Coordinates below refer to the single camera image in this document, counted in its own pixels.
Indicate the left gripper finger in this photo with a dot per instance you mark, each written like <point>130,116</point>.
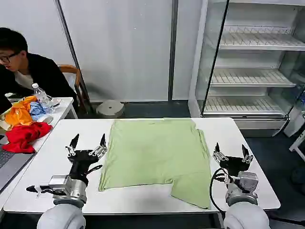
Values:
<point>74,140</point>
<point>102,142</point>

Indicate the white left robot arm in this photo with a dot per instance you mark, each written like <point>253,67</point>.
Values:
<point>63,214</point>

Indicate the small white side table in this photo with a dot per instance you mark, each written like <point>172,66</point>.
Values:
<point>64,105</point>

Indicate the round grey floor base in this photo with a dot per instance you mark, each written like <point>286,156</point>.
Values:
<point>109,108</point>

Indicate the orange cloth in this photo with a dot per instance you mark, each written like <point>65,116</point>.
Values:
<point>19,114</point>

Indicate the red cloth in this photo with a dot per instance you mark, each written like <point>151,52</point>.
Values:
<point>23,137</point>

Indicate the light green t-shirt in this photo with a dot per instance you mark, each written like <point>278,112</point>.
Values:
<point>155,155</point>

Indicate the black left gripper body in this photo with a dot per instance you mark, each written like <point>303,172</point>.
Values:
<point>82,162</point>

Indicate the wooden chair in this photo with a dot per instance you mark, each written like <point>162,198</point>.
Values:
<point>71,71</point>

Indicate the light blue cloth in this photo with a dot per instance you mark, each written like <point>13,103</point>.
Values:
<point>37,109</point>

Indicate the black slanted metal pole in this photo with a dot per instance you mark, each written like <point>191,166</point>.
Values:
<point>71,47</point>

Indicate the black eyeglasses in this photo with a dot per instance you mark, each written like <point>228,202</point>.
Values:
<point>8,58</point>

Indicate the cream cloth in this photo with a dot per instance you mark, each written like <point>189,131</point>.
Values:
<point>4,124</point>

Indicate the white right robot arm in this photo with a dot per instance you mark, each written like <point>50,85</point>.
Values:
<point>245,212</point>

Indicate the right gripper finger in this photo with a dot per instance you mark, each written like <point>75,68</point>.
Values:
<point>245,150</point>
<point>217,148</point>

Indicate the clear plastic water bottle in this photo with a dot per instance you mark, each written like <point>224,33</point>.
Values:
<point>42,96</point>

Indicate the person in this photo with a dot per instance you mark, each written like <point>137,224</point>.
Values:
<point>40,71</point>

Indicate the empty glass display fridge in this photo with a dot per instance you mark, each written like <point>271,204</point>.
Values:
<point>250,71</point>

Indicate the grey laptop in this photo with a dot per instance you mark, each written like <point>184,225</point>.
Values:
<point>9,164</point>

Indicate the grey vertical partition post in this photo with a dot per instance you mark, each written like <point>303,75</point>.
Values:
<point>173,47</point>

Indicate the white furniture frame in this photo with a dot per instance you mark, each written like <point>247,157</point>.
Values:
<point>297,145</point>

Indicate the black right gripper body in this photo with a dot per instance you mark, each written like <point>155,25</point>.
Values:
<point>234,164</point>

